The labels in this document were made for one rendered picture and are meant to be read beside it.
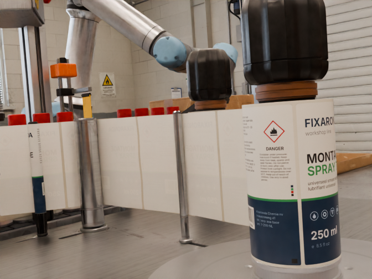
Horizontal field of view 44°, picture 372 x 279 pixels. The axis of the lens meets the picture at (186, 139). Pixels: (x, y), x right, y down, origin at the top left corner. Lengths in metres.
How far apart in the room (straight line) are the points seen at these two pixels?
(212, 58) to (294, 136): 0.43
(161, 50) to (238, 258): 0.72
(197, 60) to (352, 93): 4.53
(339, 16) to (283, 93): 5.01
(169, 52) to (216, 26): 5.48
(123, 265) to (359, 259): 0.28
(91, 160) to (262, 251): 0.40
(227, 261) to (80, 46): 1.02
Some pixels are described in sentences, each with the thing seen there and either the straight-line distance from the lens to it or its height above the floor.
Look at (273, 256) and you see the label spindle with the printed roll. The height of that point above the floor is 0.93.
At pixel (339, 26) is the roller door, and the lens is 5.42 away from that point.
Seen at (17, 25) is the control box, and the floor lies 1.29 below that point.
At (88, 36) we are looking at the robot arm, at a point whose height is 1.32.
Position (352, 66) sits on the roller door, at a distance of 5.32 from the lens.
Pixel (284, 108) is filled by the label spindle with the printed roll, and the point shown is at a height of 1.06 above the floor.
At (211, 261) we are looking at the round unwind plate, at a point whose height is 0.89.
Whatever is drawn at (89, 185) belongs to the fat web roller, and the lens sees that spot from 0.77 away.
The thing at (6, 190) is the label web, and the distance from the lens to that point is 0.80.
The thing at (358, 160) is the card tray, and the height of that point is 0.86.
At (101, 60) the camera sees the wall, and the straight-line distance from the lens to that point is 7.61.
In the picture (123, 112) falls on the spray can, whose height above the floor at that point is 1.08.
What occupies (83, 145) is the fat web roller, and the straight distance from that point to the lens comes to 0.76.
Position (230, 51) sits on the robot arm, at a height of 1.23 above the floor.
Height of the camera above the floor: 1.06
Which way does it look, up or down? 3 degrees down
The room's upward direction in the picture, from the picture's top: 4 degrees counter-clockwise
